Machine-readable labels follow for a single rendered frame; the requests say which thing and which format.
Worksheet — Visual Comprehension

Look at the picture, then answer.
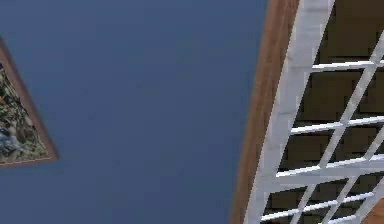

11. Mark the white barred wood-framed window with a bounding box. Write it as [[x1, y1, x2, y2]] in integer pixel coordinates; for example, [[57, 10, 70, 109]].
[[228, 0, 384, 224]]

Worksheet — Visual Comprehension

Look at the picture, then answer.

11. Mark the brown framed wall picture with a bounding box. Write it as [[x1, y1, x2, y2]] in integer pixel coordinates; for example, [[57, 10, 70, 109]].
[[0, 37, 60, 169]]

